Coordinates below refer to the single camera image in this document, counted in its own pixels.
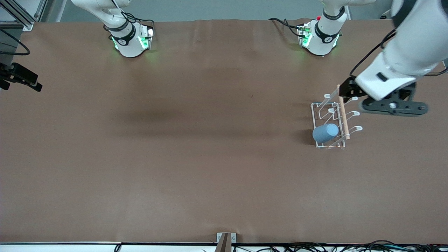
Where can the aluminium frame profile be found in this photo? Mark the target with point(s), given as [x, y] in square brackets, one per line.
[26, 24]

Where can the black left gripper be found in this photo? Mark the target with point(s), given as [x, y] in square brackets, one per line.
[349, 88]

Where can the small metal bracket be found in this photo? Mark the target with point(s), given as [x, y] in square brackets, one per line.
[219, 236]

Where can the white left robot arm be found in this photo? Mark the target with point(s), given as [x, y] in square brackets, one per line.
[402, 59]

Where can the white metal bar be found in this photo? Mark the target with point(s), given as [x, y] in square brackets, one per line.
[384, 15]

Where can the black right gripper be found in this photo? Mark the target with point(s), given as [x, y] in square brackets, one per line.
[17, 74]

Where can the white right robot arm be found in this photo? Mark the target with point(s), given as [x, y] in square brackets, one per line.
[127, 45]

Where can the brown wooden post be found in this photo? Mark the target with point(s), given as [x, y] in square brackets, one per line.
[224, 245]

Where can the blue plastic cup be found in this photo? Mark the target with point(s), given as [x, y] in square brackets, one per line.
[325, 133]

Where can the brown table cover mat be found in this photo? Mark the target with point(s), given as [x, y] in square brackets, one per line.
[210, 140]

